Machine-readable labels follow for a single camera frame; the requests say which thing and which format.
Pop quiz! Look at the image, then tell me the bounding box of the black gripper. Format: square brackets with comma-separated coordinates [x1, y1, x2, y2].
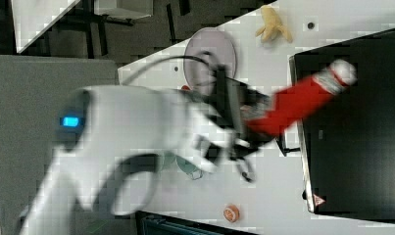
[208, 65, 277, 165]

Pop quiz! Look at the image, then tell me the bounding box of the red ketchup bottle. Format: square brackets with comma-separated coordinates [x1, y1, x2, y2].
[243, 60, 358, 136]

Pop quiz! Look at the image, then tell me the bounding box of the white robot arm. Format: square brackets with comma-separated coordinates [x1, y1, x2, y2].
[19, 69, 272, 235]

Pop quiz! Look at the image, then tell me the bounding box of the small red strawberry toy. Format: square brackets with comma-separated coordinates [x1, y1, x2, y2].
[181, 85, 191, 90]

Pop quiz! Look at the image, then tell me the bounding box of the round lilac plate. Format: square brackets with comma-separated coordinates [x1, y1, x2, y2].
[183, 27, 237, 95]

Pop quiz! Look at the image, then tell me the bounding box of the peeled banana toy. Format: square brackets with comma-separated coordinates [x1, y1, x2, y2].
[255, 5, 293, 43]

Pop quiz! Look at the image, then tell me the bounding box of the green colander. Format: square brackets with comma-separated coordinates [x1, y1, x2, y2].
[158, 153, 203, 180]

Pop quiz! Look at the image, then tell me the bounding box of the orange slice toy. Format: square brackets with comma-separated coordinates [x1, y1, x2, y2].
[223, 205, 240, 223]

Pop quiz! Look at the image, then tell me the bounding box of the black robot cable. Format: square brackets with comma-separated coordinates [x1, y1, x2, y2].
[123, 52, 225, 87]

